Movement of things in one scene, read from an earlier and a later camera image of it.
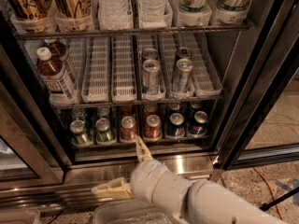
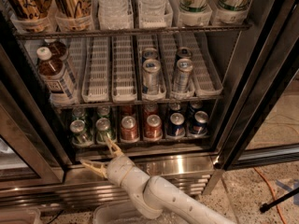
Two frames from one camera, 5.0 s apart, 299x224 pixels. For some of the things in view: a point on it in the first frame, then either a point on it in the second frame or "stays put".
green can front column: [104, 133] stays put
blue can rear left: [175, 107] stays put
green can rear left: [78, 114] stays put
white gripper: [146, 180] → [118, 171]
